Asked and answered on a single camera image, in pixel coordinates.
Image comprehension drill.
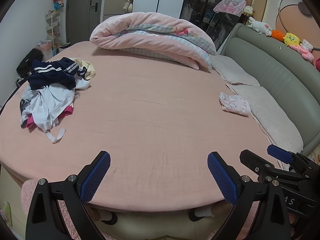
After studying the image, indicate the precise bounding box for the beige cabinet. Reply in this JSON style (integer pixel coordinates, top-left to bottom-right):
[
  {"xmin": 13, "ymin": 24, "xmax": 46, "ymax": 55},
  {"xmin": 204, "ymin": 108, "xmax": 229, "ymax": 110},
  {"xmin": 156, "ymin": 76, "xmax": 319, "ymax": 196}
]
[{"xmin": 102, "ymin": 0, "xmax": 133, "ymax": 25}]

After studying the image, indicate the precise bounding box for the grey door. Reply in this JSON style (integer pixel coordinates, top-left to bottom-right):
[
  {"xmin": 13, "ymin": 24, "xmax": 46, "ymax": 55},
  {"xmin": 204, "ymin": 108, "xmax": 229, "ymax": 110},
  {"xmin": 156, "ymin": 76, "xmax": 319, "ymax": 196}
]
[{"xmin": 67, "ymin": 0, "xmax": 106, "ymax": 43}]

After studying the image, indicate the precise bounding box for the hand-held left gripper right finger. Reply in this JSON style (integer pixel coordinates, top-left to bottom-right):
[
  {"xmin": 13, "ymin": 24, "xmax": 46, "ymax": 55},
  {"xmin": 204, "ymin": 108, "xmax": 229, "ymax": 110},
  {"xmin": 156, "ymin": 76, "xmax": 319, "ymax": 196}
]
[{"xmin": 207, "ymin": 151, "xmax": 293, "ymax": 240}]

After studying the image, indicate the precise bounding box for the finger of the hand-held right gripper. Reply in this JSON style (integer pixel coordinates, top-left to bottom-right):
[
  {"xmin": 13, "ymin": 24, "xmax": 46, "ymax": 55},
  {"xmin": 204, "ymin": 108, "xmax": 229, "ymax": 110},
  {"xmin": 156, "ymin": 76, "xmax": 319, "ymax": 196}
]
[
  {"xmin": 267, "ymin": 144, "xmax": 320, "ymax": 173},
  {"xmin": 239, "ymin": 149, "xmax": 308, "ymax": 181}
]

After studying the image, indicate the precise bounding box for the pale yellow garment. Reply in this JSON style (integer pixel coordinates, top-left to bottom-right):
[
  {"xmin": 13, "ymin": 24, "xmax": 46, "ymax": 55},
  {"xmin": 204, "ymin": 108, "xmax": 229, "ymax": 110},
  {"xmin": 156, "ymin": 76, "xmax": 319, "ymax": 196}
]
[{"xmin": 71, "ymin": 57, "xmax": 96, "ymax": 81}]

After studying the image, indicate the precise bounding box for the black bag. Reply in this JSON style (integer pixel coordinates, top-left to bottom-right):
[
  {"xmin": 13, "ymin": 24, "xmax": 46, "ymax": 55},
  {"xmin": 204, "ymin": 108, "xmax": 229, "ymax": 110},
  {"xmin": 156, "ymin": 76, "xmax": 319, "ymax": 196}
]
[{"xmin": 16, "ymin": 48, "xmax": 43, "ymax": 77}]

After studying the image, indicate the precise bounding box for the magenta garment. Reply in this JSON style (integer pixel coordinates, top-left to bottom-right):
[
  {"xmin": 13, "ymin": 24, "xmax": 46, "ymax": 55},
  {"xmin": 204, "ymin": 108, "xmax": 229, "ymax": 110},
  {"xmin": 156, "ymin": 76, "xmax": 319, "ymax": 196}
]
[{"xmin": 26, "ymin": 106, "xmax": 74, "ymax": 129}]

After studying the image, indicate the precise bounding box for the white wire rack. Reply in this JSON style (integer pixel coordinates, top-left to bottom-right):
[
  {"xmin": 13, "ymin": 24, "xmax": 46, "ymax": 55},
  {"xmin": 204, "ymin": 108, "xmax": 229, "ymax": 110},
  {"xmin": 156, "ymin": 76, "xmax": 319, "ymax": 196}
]
[{"xmin": 45, "ymin": 10, "xmax": 62, "ymax": 48}]

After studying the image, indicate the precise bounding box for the red and blue doll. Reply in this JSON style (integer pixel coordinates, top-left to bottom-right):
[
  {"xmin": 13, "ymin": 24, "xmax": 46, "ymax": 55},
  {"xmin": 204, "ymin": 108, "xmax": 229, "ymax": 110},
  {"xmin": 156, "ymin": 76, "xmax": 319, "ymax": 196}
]
[{"xmin": 52, "ymin": 0, "xmax": 65, "ymax": 12}]

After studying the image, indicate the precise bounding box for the navy white-striped garment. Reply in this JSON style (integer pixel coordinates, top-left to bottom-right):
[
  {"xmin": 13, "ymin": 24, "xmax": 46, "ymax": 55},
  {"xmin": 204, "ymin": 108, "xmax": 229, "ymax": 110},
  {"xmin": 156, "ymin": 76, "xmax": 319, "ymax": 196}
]
[{"xmin": 30, "ymin": 57, "xmax": 87, "ymax": 78}]

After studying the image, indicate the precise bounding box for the pink bed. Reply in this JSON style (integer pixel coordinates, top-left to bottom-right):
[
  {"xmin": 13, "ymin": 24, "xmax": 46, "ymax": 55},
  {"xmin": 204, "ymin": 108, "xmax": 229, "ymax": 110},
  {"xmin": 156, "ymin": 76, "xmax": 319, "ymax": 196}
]
[{"xmin": 0, "ymin": 40, "xmax": 304, "ymax": 212}]

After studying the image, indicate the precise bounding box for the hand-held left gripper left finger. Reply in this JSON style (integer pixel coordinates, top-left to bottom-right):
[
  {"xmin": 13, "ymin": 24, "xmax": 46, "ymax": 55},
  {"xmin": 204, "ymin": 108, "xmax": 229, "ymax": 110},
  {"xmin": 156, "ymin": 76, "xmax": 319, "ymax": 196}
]
[{"xmin": 25, "ymin": 151, "xmax": 118, "ymax": 240}]

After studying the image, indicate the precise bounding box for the black glass cabinet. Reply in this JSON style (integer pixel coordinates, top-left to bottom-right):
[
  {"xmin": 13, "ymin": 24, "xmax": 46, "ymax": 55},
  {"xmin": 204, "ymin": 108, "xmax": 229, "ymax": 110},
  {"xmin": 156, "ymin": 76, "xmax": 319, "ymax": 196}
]
[{"xmin": 179, "ymin": 0, "xmax": 250, "ymax": 51}]

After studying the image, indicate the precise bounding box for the grey-green padded headboard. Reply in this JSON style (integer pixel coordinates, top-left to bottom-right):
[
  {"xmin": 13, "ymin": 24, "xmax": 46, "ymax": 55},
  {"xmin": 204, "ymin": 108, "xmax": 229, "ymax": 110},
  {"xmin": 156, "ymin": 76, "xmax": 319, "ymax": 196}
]
[{"xmin": 219, "ymin": 23, "xmax": 320, "ymax": 155}]

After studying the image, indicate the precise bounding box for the pale yellow plush toy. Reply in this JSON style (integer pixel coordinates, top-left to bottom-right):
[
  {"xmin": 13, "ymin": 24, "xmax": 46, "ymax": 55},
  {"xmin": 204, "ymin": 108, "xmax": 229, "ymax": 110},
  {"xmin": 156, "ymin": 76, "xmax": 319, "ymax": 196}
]
[{"xmin": 243, "ymin": 5, "xmax": 256, "ymax": 17}]

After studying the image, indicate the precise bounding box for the pink fluffy rug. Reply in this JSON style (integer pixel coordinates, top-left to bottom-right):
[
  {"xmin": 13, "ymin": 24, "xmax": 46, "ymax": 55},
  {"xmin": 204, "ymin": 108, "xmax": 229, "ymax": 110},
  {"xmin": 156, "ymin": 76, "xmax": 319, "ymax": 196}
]
[{"xmin": 20, "ymin": 179, "xmax": 110, "ymax": 240}]

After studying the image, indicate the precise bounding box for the folded pink quilt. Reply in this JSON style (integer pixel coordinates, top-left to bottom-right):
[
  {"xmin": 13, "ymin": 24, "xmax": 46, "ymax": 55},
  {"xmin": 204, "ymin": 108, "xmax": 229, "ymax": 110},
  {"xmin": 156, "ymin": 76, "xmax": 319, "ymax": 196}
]
[{"xmin": 89, "ymin": 12, "xmax": 217, "ymax": 71}]

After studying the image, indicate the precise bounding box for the orange carrot plush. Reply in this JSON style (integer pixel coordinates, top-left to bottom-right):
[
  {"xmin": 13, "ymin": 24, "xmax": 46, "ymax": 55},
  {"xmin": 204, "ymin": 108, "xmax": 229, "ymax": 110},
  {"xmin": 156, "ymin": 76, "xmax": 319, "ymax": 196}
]
[{"xmin": 271, "ymin": 29, "xmax": 287, "ymax": 42}]

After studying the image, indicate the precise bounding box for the folded pink printed baby garment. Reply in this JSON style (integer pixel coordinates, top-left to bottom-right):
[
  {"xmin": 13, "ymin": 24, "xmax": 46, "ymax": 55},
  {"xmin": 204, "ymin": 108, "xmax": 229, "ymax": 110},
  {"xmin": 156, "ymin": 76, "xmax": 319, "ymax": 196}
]
[{"xmin": 219, "ymin": 92, "xmax": 251, "ymax": 117}]

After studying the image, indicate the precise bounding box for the white dotted pillow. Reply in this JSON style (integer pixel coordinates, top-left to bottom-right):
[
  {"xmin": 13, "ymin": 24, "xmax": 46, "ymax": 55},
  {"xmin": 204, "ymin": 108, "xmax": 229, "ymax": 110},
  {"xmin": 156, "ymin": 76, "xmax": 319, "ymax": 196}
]
[
  {"xmin": 226, "ymin": 84, "xmax": 304, "ymax": 167},
  {"xmin": 209, "ymin": 54, "xmax": 261, "ymax": 87}
]

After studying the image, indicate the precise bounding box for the white garment with straps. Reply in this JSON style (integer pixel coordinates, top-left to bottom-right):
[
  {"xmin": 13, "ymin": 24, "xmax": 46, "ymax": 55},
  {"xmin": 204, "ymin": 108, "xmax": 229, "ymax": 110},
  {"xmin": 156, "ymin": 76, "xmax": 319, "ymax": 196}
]
[{"xmin": 20, "ymin": 76, "xmax": 91, "ymax": 144}]

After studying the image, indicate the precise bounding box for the pink and white plush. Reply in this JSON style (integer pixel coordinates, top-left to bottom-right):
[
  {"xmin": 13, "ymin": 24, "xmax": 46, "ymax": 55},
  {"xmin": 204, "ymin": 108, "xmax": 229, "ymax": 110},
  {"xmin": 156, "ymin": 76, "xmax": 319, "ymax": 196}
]
[{"xmin": 290, "ymin": 39, "xmax": 315, "ymax": 61}]

